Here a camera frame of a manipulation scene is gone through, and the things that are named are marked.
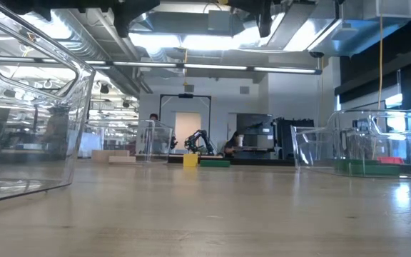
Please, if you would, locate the long ceiling light tube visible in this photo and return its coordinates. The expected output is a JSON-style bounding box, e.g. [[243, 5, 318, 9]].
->
[[253, 66, 323, 75], [183, 63, 248, 71], [112, 61, 178, 69]]

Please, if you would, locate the large silver rectangular duct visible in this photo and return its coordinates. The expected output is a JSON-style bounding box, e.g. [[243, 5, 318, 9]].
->
[[283, 0, 411, 58]]

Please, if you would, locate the red object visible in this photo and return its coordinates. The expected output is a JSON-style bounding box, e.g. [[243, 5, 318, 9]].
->
[[376, 156, 405, 166]]

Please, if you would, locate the black gantry frame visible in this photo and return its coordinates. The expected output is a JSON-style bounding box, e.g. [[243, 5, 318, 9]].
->
[[158, 94, 213, 158]]

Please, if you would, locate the short yellow block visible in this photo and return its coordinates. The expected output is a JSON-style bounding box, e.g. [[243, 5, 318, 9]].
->
[[183, 153, 198, 168]]

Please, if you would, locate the large black structure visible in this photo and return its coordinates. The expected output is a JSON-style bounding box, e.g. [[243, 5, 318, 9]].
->
[[335, 0, 411, 110]]

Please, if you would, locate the black equipment cabinet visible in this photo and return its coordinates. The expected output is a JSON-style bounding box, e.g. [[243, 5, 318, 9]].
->
[[236, 113, 275, 160]]

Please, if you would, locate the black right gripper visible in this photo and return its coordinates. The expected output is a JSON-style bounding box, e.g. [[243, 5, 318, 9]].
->
[[226, 0, 275, 39]]

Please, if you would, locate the clear plastic bin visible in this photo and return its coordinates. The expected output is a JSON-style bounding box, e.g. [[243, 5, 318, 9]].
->
[[83, 119, 176, 162], [290, 109, 411, 179], [0, 0, 97, 206]]

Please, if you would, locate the black low platform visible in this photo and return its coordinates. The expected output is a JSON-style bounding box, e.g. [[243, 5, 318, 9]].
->
[[167, 153, 295, 167]]

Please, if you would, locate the person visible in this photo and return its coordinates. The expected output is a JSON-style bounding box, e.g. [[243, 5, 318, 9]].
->
[[223, 131, 244, 158], [144, 113, 166, 154]]

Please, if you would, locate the white box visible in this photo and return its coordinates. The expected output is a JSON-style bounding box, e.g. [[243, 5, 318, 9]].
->
[[78, 132, 101, 158]]

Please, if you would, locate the bright ceiling light panel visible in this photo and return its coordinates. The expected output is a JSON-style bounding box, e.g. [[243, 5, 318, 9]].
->
[[127, 32, 244, 51]]

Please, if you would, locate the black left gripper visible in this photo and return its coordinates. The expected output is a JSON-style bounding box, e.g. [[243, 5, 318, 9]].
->
[[112, 0, 161, 39]]

